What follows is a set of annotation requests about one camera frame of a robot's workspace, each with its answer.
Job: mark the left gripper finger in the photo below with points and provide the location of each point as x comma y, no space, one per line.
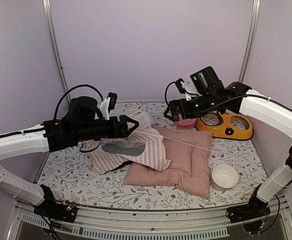
127,131
125,119

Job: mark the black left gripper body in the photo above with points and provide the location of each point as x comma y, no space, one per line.
89,131

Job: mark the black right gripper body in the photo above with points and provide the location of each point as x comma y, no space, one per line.
206,104

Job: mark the white tent pole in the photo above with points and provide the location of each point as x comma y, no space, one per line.
195,146

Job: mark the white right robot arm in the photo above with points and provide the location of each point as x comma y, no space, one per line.
212,95

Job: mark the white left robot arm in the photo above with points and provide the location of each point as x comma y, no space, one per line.
85,120

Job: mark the cream pet bowl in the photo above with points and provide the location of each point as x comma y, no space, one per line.
130,111

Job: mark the pink round pet bowl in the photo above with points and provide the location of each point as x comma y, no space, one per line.
185,124

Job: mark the yellow double bowl stand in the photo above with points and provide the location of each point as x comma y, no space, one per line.
226,126

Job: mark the pink gingham cushion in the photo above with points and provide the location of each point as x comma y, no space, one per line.
189,169

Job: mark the floral tablecloth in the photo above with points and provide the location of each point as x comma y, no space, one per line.
71,176

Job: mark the white ceramic bowl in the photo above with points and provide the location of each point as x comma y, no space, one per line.
224,177

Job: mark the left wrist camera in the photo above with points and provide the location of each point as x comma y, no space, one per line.
108,104

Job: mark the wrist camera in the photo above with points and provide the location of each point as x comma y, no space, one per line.
108,104
187,88

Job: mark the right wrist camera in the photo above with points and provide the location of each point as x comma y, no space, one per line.
187,88

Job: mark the right aluminium corner post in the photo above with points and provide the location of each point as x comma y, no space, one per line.
250,39

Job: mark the aluminium corner post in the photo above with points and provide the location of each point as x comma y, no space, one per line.
250,39
54,45

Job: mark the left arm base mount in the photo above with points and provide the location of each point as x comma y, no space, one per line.
63,211

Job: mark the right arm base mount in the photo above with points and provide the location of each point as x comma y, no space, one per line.
246,212

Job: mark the left aluminium corner post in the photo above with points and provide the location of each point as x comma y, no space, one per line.
54,45

